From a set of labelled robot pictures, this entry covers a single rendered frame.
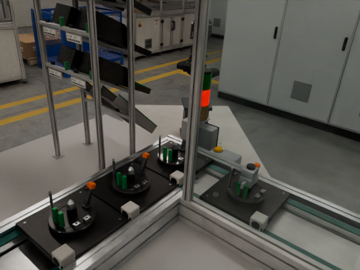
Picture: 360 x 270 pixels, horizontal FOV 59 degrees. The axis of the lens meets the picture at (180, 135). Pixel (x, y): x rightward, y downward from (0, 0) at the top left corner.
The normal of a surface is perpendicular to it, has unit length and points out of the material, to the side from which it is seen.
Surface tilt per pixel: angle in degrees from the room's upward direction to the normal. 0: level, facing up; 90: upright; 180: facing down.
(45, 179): 0
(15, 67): 90
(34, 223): 0
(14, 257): 0
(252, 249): 90
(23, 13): 90
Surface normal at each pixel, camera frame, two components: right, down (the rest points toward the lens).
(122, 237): 0.05, -0.89
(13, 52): 0.77, 0.33
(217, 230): -0.62, 0.33
